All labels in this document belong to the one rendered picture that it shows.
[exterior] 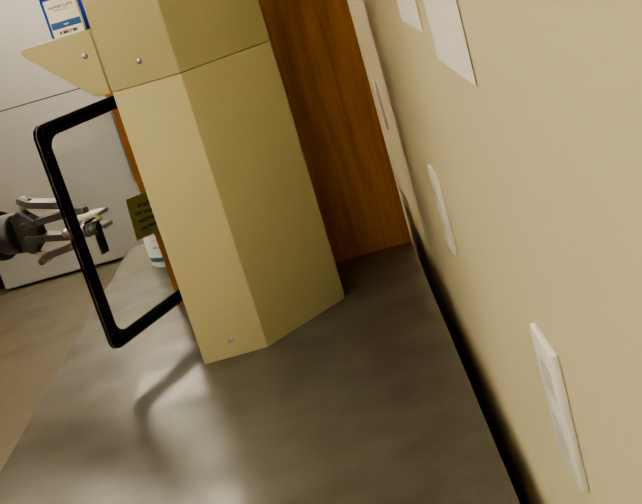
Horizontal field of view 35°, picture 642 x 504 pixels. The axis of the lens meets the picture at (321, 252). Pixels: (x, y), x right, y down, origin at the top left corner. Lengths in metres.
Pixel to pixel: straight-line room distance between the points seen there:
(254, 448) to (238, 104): 0.58
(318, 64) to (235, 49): 0.32
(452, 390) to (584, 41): 0.98
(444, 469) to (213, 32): 0.81
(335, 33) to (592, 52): 1.56
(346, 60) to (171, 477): 0.92
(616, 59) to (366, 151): 1.62
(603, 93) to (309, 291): 1.37
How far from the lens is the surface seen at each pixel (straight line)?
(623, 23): 0.38
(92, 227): 1.74
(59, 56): 1.64
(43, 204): 1.87
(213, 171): 1.63
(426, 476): 1.20
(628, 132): 0.41
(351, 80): 1.98
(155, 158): 1.63
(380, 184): 2.01
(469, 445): 1.24
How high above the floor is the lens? 1.52
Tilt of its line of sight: 16 degrees down
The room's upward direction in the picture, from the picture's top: 16 degrees counter-clockwise
